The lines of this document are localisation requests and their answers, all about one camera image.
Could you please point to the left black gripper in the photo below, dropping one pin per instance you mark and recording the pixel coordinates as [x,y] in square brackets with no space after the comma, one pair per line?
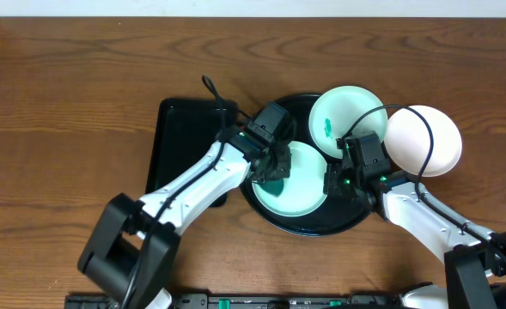
[274,166]

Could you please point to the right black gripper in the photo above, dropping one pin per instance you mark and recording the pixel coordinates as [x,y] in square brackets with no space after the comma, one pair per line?
[331,178]

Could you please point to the green sponge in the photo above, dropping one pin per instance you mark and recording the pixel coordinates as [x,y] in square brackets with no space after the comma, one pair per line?
[273,187]

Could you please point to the mint green plate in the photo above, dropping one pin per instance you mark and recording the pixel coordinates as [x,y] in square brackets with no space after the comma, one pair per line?
[334,112]
[302,191]

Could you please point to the white plate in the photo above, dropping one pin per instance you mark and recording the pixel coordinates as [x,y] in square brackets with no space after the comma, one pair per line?
[407,141]

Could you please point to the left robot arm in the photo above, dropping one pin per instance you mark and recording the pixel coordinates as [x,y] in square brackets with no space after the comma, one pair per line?
[132,248]

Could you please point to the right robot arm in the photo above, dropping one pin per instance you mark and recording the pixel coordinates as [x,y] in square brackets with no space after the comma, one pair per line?
[474,257]

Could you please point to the black rectangular tray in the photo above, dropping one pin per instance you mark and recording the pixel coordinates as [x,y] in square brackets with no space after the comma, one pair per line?
[185,130]

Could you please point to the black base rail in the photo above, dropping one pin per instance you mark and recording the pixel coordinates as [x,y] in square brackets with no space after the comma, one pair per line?
[204,301]

